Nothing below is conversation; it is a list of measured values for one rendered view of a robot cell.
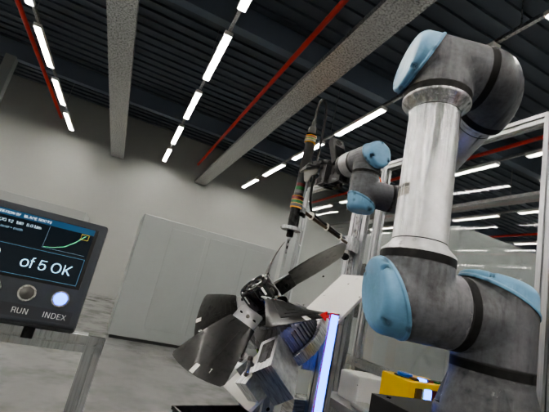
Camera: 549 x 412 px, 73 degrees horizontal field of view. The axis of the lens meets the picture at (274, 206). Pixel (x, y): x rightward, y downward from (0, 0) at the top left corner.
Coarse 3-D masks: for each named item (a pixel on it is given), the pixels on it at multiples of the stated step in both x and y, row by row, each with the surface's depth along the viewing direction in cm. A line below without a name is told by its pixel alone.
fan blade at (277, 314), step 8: (272, 304) 115; (280, 304) 115; (288, 304) 117; (272, 312) 108; (280, 312) 107; (288, 312) 107; (296, 312) 108; (304, 312) 108; (312, 312) 109; (320, 312) 110; (272, 320) 102; (280, 320) 102; (288, 320) 102; (296, 320) 101; (304, 320) 101
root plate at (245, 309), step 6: (246, 306) 131; (234, 312) 128; (240, 312) 128; (246, 312) 129; (252, 312) 129; (240, 318) 127; (246, 318) 127; (252, 318) 127; (258, 318) 128; (246, 324) 125; (252, 324) 126; (258, 324) 126
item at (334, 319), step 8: (336, 320) 94; (336, 328) 94; (328, 336) 93; (328, 344) 92; (328, 352) 92; (328, 360) 92; (328, 368) 92; (320, 376) 91; (320, 384) 90; (320, 392) 90; (320, 400) 90; (320, 408) 89
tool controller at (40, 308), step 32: (0, 224) 62; (32, 224) 64; (64, 224) 67; (32, 256) 63; (64, 256) 65; (96, 256) 68; (64, 288) 63; (0, 320) 60; (32, 320) 60; (64, 320) 62
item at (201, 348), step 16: (224, 320) 125; (240, 320) 125; (208, 336) 120; (224, 336) 120; (240, 336) 121; (176, 352) 118; (192, 352) 116; (208, 352) 115; (224, 352) 116; (240, 352) 116; (224, 368) 111; (224, 384) 106
